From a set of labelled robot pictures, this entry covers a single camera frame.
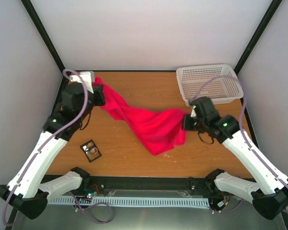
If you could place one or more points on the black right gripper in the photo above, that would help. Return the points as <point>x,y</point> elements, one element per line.
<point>186,125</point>

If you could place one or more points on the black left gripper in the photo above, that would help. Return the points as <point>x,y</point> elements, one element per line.
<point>97,89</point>

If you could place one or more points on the red t-shirt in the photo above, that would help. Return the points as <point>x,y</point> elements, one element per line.
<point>157,131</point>

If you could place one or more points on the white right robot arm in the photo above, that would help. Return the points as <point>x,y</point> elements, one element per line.
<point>227,131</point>

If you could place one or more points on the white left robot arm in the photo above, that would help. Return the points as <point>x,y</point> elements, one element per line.
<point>76,105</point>

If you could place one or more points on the brooch in clear box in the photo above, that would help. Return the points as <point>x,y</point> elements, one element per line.
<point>90,150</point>

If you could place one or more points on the white perforated plastic basket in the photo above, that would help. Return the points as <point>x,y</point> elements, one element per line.
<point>219,82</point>

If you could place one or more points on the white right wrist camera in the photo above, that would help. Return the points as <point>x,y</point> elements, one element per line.
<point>193,114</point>

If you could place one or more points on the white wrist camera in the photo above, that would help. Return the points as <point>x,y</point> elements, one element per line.
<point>193,114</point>
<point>87,76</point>

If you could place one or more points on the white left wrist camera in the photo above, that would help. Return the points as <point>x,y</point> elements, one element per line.
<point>87,76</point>

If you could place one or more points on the black aluminium frame rail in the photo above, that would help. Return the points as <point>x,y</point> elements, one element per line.
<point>148,184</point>

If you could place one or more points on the light blue cable duct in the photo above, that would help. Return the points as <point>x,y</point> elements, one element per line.
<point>148,202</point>

